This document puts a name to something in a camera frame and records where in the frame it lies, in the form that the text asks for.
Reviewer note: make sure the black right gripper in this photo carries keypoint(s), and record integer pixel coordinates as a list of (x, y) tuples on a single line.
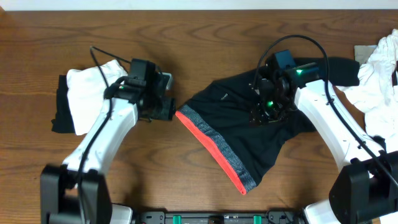
[(260, 118)]

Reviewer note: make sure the folded black garment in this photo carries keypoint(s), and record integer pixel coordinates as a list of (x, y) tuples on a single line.
[(62, 123)]

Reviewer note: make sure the crumpled white shirt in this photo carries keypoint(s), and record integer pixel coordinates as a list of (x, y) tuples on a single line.
[(376, 94)]

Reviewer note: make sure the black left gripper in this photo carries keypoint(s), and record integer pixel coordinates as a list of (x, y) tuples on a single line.
[(166, 112)]

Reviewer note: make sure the folded white garment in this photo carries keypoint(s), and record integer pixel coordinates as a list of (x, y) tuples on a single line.
[(85, 93)]

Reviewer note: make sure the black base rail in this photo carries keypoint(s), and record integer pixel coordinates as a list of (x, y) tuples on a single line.
[(268, 217)]

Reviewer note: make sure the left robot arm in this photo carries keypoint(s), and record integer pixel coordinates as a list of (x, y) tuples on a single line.
[(76, 191)]

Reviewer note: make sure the grey cloth piece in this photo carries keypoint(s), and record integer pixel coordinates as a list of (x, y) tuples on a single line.
[(363, 52)]

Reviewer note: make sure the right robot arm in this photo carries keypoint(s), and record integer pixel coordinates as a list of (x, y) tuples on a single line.
[(365, 188)]

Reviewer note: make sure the black leggings with red waistband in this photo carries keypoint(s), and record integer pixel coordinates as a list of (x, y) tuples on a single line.
[(220, 118)]

